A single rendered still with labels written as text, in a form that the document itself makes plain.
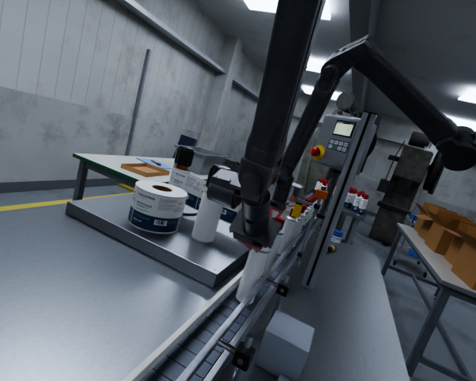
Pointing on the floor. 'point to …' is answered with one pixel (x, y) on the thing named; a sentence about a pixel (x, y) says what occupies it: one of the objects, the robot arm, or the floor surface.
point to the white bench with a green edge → (107, 164)
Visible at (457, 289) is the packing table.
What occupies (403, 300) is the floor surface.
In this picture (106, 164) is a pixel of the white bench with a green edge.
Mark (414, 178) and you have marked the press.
